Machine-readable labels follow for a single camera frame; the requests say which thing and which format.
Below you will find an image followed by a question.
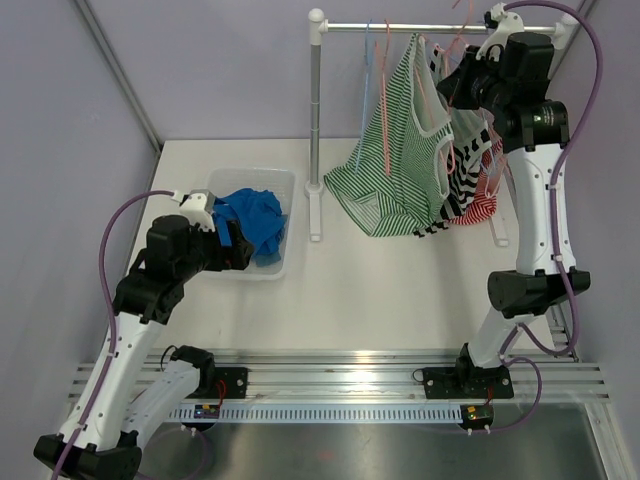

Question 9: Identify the green white striped tank top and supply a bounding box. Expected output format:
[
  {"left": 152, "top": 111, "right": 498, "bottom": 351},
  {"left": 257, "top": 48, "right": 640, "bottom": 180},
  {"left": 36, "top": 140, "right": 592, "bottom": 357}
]
[{"left": 324, "top": 33, "right": 430, "bottom": 237}]

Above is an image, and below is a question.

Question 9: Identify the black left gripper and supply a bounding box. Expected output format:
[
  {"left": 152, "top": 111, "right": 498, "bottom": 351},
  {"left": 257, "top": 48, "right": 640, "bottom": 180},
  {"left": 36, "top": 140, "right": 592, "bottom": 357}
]
[{"left": 175, "top": 219, "right": 254, "bottom": 282}]

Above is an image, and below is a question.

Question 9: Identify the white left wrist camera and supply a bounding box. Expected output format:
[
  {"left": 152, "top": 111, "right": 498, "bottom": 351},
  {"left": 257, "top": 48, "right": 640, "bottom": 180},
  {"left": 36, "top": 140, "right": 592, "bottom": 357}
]
[{"left": 171, "top": 189, "right": 216, "bottom": 232}]

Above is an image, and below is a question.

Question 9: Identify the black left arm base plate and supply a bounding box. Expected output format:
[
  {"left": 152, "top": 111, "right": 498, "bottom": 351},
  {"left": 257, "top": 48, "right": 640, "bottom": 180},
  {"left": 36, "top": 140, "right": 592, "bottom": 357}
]
[{"left": 190, "top": 367, "right": 249, "bottom": 401}]

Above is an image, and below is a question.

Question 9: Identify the light blue hanger right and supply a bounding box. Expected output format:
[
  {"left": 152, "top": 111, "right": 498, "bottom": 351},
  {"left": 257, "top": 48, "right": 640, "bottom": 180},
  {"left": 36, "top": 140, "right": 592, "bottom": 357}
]
[{"left": 435, "top": 38, "right": 505, "bottom": 198}]

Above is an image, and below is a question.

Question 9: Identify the white slotted cable duct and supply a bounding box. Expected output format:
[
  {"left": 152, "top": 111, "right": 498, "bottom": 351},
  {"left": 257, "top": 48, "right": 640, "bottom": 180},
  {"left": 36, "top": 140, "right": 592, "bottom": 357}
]
[{"left": 167, "top": 404, "right": 462, "bottom": 424}]

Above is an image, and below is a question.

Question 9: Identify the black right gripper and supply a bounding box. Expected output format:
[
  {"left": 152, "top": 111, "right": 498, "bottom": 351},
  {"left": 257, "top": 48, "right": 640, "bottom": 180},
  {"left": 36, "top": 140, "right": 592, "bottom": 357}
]
[{"left": 438, "top": 46, "right": 511, "bottom": 115}]

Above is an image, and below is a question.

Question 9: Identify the royal blue tank top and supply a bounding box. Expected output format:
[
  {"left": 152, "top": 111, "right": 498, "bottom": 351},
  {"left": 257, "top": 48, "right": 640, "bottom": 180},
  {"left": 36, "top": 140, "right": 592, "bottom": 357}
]
[{"left": 213, "top": 188, "right": 288, "bottom": 267}]

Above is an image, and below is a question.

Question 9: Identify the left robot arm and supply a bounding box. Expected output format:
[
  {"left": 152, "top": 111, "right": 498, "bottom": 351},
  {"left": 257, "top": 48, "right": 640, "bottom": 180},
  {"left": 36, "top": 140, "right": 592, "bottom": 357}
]
[{"left": 34, "top": 215, "right": 254, "bottom": 479}]

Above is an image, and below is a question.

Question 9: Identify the white plastic perforated basket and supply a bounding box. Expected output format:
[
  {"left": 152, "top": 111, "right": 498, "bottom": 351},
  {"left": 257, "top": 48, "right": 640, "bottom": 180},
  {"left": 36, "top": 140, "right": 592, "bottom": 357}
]
[{"left": 192, "top": 167, "right": 298, "bottom": 281}]

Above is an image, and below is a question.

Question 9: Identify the light blue wire hanger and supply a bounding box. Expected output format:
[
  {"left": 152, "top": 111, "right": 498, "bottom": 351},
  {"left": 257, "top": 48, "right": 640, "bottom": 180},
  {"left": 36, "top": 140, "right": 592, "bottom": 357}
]
[{"left": 354, "top": 21, "right": 375, "bottom": 174}]

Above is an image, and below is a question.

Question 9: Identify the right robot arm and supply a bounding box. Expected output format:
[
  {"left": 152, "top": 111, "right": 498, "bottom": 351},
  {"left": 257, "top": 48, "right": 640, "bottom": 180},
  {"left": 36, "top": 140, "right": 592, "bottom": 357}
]
[{"left": 422, "top": 32, "right": 591, "bottom": 400}]

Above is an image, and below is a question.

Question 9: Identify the black white striped tank top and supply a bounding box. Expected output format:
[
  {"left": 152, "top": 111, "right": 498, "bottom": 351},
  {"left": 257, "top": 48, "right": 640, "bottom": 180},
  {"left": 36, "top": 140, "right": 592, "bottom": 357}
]
[{"left": 410, "top": 35, "right": 491, "bottom": 237}]

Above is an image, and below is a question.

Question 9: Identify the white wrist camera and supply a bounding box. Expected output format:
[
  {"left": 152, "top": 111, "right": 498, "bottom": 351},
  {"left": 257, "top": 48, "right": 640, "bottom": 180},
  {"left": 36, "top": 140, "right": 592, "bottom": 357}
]
[
  {"left": 482, "top": 3, "right": 525, "bottom": 50},
  {"left": 171, "top": 189, "right": 216, "bottom": 232}
]

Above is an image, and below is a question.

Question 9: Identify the aluminium corner frame post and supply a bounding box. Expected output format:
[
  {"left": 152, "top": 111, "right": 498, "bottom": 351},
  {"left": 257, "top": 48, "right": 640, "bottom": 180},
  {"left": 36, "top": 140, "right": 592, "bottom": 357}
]
[{"left": 71, "top": 0, "right": 163, "bottom": 156}]

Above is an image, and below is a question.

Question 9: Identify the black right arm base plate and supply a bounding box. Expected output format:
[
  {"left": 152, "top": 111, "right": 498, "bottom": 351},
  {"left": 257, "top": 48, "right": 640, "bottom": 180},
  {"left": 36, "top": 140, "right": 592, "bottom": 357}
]
[{"left": 422, "top": 367, "right": 514, "bottom": 400}]

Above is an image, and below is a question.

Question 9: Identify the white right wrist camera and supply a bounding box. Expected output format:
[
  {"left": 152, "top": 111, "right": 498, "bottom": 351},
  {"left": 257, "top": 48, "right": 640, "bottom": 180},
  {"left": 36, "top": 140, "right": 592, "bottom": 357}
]
[{"left": 482, "top": 3, "right": 525, "bottom": 50}]

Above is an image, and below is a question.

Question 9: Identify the red white striped tank top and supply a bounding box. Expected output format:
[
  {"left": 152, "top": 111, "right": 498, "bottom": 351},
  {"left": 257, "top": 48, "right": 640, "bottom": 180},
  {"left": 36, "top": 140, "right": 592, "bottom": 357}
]
[{"left": 449, "top": 139, "right": 506, "bottom": 226}]

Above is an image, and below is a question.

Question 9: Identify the white metal clothes rack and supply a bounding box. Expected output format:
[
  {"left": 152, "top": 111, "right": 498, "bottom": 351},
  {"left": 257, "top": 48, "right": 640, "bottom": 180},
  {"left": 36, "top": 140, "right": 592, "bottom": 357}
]
[{"left": 303, "top": 8, "right": 581, "bottom": 247}]

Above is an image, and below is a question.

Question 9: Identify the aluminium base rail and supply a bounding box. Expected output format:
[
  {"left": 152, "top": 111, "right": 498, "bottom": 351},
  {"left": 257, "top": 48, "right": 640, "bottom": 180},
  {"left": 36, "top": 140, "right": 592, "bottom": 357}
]
[{"left": 212, "top": 349, "right": 610, "bottom": 403}]

